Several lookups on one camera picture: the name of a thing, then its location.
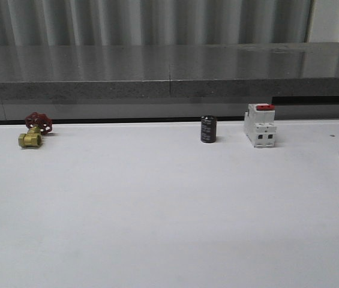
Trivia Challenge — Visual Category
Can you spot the white circuit breaker red switch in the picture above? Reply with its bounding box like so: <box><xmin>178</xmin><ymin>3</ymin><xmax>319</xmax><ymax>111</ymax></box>
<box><xmin>244</xmin><ymin>103</ymin><xmax>277</xmax><ymax>148</ymax></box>

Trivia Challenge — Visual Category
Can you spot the grey pleated curtain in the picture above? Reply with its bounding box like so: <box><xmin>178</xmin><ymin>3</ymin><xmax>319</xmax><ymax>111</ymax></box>
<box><xmin>0</xmin><ymin>1</ymin><xmax>339</xmax><ymax>46</ymax></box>

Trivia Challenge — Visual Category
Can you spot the grey stone counter ledge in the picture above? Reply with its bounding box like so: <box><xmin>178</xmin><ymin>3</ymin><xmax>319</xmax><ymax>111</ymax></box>
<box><xmin>0</xmin><ymin>43</ymin><xmax>339</xmax><ymax>122</ymax></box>

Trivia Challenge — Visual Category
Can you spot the brass valve red handwheel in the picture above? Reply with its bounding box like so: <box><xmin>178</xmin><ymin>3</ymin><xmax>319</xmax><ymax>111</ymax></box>
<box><xmin>18</xmin><ymin>112</ymin><xmax>53</xmax><ymax>148</ymax></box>

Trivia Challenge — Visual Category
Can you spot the black cylindrical capacitor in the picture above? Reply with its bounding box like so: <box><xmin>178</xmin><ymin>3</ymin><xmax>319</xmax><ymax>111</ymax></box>
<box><xmin>200</xmin><ymin>115</ymin><xmax>217</xmax><ymax>143</ymax></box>

